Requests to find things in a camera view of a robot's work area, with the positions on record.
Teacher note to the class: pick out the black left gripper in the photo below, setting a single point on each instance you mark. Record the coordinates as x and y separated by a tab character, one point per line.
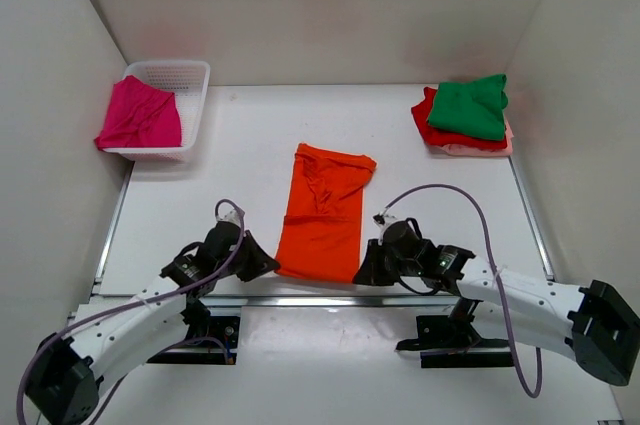
260	262

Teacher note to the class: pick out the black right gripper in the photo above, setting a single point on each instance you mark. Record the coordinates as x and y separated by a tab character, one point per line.
371	273

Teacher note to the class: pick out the orange t-shirt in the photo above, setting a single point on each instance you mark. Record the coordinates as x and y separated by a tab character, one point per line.
322	226

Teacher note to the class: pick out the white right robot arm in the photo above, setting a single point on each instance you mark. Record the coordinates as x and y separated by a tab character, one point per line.
592	326

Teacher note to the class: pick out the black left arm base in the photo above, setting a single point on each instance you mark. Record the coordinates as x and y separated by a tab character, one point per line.
210	340

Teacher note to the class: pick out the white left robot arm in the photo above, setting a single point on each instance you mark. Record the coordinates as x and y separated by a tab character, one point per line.
71	372

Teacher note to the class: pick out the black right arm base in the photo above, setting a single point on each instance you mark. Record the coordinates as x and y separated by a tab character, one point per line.
450	340

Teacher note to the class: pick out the pink folded t-shirt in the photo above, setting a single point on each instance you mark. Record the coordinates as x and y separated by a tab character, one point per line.
479	148

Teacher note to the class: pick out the red folded t-shirt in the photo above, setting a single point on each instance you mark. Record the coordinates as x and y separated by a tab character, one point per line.
432	136

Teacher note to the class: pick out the magenta t-shirt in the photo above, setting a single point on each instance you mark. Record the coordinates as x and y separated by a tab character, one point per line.
140	116

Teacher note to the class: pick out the white plastic basket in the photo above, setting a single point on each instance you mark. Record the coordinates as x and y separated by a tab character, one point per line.
188	80

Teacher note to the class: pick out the green folded t-shirt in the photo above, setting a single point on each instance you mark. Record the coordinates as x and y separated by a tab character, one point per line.
474	109

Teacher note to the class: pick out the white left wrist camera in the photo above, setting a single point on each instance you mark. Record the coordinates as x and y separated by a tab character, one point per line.
232	217

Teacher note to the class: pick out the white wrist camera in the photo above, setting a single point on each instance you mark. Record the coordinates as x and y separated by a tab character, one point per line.
384	219
232	217

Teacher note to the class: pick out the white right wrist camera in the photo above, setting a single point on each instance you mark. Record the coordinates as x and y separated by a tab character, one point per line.
384	219

